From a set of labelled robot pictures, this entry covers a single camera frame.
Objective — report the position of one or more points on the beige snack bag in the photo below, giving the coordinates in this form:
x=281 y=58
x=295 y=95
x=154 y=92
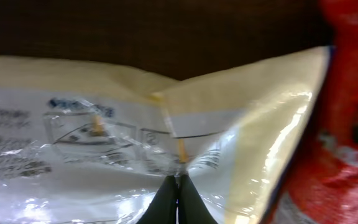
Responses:
x=86 y=142

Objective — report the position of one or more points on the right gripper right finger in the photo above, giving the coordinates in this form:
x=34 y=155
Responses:
x=191 y=208

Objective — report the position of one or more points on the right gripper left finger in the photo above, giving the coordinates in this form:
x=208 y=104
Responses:
x=163 y=207

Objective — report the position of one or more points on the red snack bag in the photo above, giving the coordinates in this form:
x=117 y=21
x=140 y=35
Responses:
x=320 y=185

